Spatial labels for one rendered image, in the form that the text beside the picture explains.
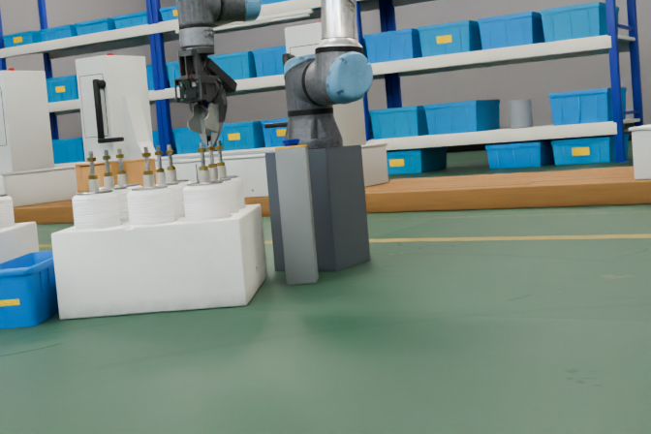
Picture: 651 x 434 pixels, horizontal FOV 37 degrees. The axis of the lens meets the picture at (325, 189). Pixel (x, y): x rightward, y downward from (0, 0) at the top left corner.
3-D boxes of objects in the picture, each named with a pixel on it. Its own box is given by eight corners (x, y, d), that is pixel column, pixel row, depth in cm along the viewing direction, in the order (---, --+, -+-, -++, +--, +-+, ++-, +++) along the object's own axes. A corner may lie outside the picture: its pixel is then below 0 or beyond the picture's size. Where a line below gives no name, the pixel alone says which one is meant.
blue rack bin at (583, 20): (565, 46, 667) (563, 15, 666) (621, 39, 648) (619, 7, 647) (542, 43, 625) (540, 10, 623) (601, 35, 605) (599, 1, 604)
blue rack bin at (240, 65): (246, 83, 805) (243, 57, 803) (285, 78, 786) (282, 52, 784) (209, 83, 761) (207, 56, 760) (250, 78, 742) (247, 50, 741)
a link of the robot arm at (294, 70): (316, 109, 255) (312, 57, 254) (346, 106, 244) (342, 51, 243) (277, 112, 248) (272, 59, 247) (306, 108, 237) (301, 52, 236)
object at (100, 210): (105, 282, 201) (96, 195, 200) (70, 282, 206) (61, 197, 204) (135, 274, 209) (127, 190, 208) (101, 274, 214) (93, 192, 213)
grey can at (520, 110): (514, 128, 666) (512, 100, 665) (536, 126, 659) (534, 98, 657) (507, 129, 653) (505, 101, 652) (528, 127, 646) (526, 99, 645)
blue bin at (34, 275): (36, 303, 226) (30, 252, 225) (82, 299, 225) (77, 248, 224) (-16, 330, 196) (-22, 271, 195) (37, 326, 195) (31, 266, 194)
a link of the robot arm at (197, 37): (192, 32, 219) (222, 27, 215) (194, 52, 219) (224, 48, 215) (171, 30, 212) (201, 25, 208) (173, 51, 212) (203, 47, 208)
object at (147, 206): (126, 276, 207) (118, 191, 206) (165, 268, 214) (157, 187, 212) (149, 278, 200) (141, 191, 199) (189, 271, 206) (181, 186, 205)
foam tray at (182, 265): (109, 289, 239) (103, 216, 238) (267, 276, 237) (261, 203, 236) (59, 320, 201) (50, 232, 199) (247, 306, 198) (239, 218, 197)
